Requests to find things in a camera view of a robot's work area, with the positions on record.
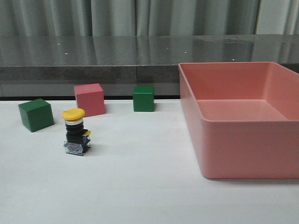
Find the yellow push button switch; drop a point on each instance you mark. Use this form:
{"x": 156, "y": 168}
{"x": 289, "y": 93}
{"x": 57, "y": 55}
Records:
{"x": 77, "y": 138}

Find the right green cube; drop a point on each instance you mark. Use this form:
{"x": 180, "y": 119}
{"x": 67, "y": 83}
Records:
{"x": 143, "y": 99}

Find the green cube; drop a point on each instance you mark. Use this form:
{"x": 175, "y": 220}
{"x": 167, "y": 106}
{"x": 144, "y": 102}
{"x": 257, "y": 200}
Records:
{"x": 36, "y": 114}
{"x": 143, "y": 99}

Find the pink cube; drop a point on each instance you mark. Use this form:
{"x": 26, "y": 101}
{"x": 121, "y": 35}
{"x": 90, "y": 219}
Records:
{"x": 90, "y": 98}

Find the pink plastic bin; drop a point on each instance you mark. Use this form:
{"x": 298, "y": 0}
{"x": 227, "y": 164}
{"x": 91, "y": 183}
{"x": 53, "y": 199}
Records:
{"x": 243, "y": 118}

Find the left green cube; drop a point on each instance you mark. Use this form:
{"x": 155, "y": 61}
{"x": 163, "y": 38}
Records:
{"x": 36, "y": 114}

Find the grey stone counter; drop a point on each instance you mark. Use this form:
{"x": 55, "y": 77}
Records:
{"x": 50, "y": 67}

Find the grey curtain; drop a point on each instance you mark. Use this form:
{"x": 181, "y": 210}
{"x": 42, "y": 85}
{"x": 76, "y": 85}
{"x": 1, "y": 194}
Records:
{"x": 148, "y": 17}

